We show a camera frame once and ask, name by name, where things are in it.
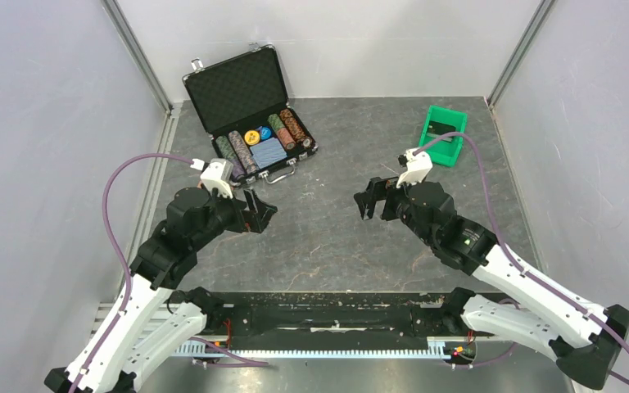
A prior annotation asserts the blue playing card deck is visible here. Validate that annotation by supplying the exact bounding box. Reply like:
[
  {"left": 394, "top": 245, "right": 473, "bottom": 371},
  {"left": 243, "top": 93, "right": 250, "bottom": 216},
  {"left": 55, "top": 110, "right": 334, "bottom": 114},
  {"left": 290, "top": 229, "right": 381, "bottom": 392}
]
[{"left": 250, "top": 138, "right": 287, "bottom": 169}]

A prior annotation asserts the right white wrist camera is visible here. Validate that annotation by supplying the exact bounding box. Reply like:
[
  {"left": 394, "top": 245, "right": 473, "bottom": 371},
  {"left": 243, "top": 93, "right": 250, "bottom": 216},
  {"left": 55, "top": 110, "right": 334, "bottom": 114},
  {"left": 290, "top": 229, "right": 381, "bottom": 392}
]
[{"left": 396, "top": 149, "right": 432, "bottom": 188}]

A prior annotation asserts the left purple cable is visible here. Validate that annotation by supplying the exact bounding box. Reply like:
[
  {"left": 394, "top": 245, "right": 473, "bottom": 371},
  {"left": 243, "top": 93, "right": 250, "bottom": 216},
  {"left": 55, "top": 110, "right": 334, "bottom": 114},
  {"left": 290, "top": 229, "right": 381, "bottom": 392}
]
[{"left": 67, "top": 152, "right": 197, "bottom": 393}]

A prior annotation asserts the black card in bin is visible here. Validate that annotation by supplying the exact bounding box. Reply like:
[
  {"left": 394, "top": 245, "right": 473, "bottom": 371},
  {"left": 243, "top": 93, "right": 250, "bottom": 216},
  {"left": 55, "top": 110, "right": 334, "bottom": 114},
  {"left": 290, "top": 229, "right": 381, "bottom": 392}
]
[{"left": 426, "top": 121, "right": 456, "bottom": 140}]

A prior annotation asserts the green red chip row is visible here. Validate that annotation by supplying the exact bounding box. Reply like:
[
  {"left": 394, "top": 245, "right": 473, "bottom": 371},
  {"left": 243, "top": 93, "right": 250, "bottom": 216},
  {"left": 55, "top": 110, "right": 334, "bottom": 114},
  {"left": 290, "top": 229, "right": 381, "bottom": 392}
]
[{"left": 267, "top": 114, "right": 296, "bottom": 151}]

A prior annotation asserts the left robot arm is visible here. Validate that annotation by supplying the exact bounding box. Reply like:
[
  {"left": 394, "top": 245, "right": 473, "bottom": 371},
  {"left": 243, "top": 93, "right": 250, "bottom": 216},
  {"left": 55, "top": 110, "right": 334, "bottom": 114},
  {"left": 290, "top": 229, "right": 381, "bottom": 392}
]
[{"left": 44, "top": 187, "right": 278, "bottom": 392}]

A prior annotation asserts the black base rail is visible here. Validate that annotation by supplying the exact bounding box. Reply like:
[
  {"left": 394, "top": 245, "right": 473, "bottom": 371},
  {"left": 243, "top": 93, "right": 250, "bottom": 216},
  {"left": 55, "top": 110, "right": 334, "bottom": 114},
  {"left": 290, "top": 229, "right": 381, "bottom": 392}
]
[{"left": 166, "top": 287, "right": 481, "bottom": 364}]

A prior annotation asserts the black poker chip case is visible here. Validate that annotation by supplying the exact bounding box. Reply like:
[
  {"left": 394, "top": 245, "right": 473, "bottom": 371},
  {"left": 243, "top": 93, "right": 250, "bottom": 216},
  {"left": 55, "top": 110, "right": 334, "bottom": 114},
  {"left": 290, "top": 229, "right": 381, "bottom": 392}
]
[{"left": 182, "top": 43, "right": 319, "bottom": 186}]

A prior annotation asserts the blue dealer button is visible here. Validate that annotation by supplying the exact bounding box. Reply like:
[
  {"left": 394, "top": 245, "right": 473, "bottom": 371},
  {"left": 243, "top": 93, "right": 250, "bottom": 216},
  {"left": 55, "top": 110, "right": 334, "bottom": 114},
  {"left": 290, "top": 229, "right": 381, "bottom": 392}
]
[{"left": 260, "top": 127, "right": 272, "bottom": 140}]

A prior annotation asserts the orange brown chip row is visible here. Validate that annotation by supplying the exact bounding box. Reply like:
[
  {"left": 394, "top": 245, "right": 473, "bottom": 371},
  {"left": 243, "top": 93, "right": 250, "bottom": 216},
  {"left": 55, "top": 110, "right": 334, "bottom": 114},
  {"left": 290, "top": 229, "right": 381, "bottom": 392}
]
[{"left": 279, "top": 109, "right": 314, "bottom": 148}]

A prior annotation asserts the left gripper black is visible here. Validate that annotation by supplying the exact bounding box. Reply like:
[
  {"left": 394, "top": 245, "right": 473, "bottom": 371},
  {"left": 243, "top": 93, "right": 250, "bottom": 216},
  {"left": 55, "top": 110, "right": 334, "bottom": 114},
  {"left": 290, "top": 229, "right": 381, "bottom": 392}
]
[{"left": 192, "top": 183, "right": 278, "bottom": 249}]

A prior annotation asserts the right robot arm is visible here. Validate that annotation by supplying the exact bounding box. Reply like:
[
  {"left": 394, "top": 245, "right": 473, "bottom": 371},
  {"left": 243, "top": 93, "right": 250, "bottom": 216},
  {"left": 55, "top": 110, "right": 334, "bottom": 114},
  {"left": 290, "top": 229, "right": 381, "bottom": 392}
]
[{"left": 354, "top": 178, "right": 629, "bottom": 391}]

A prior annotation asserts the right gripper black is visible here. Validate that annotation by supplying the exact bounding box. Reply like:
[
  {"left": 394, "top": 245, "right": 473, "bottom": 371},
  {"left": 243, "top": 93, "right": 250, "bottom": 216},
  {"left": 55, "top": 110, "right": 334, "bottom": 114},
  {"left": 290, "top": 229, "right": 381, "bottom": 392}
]
[{"left": 354, "top": 169, "right": 435, "bottom": 246}]

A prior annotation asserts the yellow dealer button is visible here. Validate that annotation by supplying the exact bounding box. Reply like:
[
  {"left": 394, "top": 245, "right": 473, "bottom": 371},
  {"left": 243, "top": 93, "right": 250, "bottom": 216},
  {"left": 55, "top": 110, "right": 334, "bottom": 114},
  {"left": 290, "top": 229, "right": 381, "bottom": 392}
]
[{"left": 243, "top": 129, "right": 261, "bottom": 146}]

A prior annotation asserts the green poker chip row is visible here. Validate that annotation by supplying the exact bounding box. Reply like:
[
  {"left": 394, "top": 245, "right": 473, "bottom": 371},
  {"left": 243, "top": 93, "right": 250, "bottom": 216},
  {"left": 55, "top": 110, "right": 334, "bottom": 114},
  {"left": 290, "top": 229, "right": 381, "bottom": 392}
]
[{"left": 215, "top": 136, "right": 242, "bottom": 167}]

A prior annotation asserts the purple poker chip row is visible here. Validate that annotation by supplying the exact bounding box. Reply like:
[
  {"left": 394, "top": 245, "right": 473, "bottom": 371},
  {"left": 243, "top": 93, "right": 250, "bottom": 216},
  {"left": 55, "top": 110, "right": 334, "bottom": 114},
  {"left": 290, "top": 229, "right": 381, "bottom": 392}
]
[{"left": 228, "top": 130, "right": 259, "bottom": 174}]

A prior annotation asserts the green plastic bin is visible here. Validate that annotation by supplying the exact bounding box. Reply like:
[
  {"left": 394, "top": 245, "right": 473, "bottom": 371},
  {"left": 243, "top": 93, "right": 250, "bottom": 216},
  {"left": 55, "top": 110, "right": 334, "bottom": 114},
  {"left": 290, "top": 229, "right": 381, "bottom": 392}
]
[{"left": 414, "top": 105, "right": 468, "bottom": 168}]

